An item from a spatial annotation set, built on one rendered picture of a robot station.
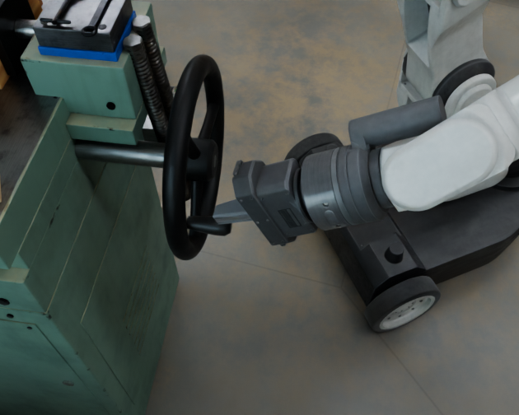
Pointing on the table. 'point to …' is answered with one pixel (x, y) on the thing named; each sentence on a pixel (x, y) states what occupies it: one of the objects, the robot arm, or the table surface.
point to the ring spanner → (95, 20)
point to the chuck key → (58, 16)
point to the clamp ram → (10, 30)
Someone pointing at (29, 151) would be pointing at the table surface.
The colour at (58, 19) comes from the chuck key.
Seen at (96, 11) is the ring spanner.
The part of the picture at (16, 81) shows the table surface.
